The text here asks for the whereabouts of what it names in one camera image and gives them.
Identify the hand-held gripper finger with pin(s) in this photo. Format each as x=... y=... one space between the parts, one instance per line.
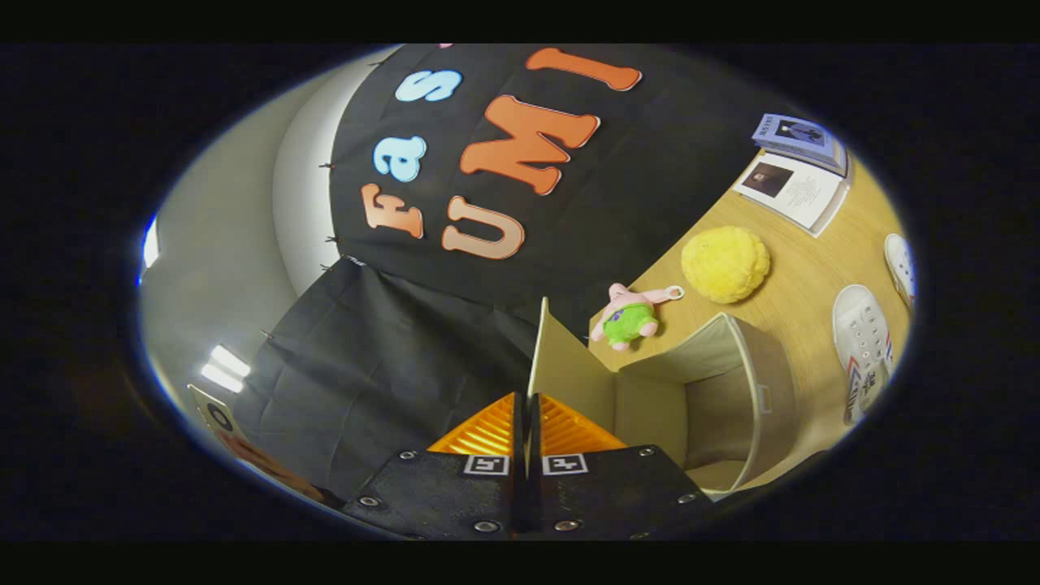
x=534 y=435
x=517 y=431

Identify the beige fabric storage box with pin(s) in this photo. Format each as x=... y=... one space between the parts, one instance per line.
x=715 y=390

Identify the white striped sneaker shoe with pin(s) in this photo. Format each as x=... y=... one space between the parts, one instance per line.
x=900 y=268
x=861 y=341

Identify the pink plush toy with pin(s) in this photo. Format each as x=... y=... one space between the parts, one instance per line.
x=626 y=321

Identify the yellow fluffy ball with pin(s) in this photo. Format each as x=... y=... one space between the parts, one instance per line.
x=725 y=264

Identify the tan printed board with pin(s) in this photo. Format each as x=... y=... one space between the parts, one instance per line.
x=244 y=447

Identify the ceiling light panel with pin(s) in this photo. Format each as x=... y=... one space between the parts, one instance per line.
x=225 y=370

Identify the white book with portrait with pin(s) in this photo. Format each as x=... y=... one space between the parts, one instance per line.
x=800 y=191

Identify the blue book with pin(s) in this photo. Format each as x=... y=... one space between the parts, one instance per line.
x=800 y=138

